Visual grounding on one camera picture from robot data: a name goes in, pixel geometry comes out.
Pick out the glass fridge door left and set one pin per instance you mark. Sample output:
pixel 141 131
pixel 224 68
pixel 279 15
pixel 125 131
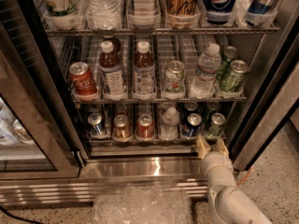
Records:
pixel 47 154

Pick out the water bottle middle shelf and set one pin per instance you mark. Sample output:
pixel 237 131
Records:
pixel 208 65

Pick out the middle wire shelf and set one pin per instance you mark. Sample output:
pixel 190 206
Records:
pixel 161 100

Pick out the water bottle top shelf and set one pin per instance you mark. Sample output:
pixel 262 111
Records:
pixel 103 14

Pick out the stainless steel fridge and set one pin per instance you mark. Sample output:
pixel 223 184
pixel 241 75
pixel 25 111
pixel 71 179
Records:
pixel 109 169

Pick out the small water bottle bottom shelf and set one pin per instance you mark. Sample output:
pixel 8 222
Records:
pixel 169 124

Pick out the brown tea bottle left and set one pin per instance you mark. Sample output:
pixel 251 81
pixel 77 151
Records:
pixel 112 72

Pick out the green can bottom shelf front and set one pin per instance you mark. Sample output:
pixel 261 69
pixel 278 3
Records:
pixel 216 125

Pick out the orange can bottom shelf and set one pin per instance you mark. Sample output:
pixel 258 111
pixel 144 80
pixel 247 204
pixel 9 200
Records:
pixel 121 128

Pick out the bottom wire shelf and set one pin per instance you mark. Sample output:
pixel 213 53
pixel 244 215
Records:
pixel 133 141

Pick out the clear plastic bag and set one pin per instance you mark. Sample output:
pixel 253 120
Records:
pixel 143 205

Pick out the white green soda can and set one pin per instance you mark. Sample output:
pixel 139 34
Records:
pixel 174 75

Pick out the green can middle shelf front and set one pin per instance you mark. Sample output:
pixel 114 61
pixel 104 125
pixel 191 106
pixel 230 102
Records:
pixel 234 76

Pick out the red Coca-Cola can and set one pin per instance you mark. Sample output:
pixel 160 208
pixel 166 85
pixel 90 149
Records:
pixel 82 78

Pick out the steel fridge door right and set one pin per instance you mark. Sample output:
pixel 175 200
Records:
pixel 273 89

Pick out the blue Pepsi can rear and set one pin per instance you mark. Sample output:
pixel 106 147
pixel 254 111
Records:
pixel 187 109

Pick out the brown tea bottle right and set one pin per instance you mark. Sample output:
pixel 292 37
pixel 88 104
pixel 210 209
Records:
pixel 143 70

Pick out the blue silver can bottom shelf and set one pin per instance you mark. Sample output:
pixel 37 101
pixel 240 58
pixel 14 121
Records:
pixel 97 124

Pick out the blue Pepsi can front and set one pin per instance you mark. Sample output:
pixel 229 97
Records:
pixel 191 125

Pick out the brown tea bottle rear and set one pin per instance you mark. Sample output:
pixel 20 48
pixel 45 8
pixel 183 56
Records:
pixel 116 43

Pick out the blue pepsi can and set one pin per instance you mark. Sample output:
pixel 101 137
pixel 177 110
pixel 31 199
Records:
pixel 187 109
pixel 191 125

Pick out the top wire shelf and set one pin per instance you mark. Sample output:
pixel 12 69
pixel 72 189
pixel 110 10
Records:
pixel 169 31

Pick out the red can bottom shelf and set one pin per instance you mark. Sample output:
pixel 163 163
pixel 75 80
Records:
pixel 145 126

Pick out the Pepsi can top shelf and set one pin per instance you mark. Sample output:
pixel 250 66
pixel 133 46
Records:
pixel 219 11

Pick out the green can bottom shelf rear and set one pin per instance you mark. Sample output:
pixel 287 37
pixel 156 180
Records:
pixel 209 109

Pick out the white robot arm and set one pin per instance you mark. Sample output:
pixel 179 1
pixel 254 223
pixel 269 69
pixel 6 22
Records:
pixel 227 203

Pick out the wire shelf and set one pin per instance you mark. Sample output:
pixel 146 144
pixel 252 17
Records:
pixel 169 31
pixel 161 100
pixel 133 141

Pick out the green can shelf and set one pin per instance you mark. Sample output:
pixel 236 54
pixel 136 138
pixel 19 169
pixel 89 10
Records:
pixel 209 109
pixel 234 76
pixel 216 125
pixel 230 54

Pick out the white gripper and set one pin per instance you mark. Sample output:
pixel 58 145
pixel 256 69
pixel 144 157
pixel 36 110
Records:
pixel 217 160

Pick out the green can middle shelf rear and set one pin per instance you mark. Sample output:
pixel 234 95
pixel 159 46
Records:
pixel 230 54

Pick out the brown tea bottle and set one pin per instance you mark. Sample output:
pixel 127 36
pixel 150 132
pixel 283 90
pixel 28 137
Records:
pixel 116 43
pixel 143 70
pixel 112 72

